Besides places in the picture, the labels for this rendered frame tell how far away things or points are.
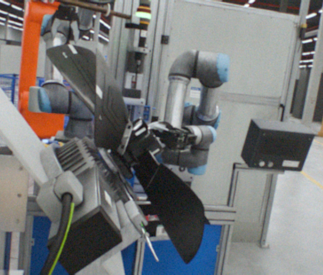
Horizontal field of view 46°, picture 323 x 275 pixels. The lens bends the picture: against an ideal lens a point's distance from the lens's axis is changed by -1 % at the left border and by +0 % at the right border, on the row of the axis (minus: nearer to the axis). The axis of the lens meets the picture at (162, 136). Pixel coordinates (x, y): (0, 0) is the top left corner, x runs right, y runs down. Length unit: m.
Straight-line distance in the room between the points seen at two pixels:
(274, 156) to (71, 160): 0.96
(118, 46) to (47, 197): 1.37
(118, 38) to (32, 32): 3.18
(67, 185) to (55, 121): 4.28
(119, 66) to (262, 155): 0.87
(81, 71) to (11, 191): 0.38
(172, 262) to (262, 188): 1.83
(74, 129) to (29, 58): 3.37
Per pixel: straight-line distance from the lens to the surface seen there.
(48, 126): 5.04
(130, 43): 1.14
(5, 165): 1.02
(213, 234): 1.77
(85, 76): 1.12
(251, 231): 3.56
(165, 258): 1.76
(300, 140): 1.72
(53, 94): 1.85
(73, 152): 1.03
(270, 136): 1.65
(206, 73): 1.57
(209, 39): 3.10
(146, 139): 1.03
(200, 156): 1.49
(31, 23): 5.15
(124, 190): 0.95
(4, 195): 1.05
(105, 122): 0.83
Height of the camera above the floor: 1.40
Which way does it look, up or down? 9 degrees down
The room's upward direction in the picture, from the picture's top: 7 degrees clockwise
